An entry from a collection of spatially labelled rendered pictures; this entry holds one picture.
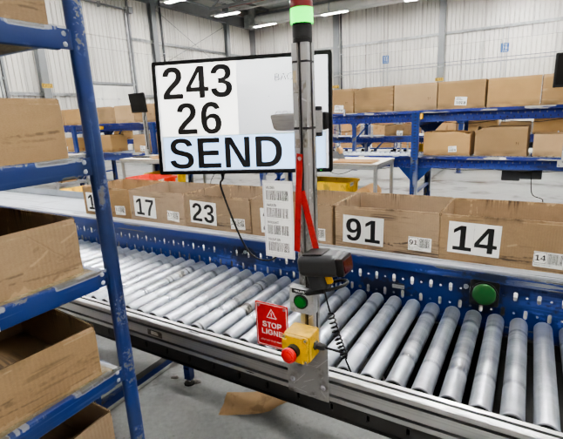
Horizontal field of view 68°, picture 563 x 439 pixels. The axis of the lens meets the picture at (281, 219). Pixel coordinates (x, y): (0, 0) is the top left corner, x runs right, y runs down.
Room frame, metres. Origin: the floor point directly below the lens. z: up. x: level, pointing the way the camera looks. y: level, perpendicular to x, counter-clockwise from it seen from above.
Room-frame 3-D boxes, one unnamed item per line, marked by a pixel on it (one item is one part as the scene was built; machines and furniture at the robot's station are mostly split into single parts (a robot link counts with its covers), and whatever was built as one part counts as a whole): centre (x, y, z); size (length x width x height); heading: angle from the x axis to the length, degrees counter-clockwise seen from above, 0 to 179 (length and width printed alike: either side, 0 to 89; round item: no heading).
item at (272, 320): (1.00, 0.01, 0.85); 0.16 x 0.01 x 0.13; 59
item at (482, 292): (1.23, -0.64, 0.81); 0.07 x 0.01 x 0.07; 59
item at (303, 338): (0.91, -0.06, 0.84); 0.15 x 0.09 x 0.07; 59
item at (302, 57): (0.98, -0.06, 1.11); 0.12 x 0.05 x 0.88; 59
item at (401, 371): (1.11, -0.38, 0.72); 0.52 x 0.05 x 0.05; 149
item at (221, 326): (1.41, 0.12, 0.72); 0.52 x 0.05 x 0.05; 149
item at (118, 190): (2.41, 0.90, 0.96); 0.39 x 0.29 x 0.17; 60
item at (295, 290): (0.95, -0.05, 0.95); 0.07 x 0.03 x 0.07; 59
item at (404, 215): (1.60, -0.45, 0.97); 0.39 x 0.29 x 0.17; 59
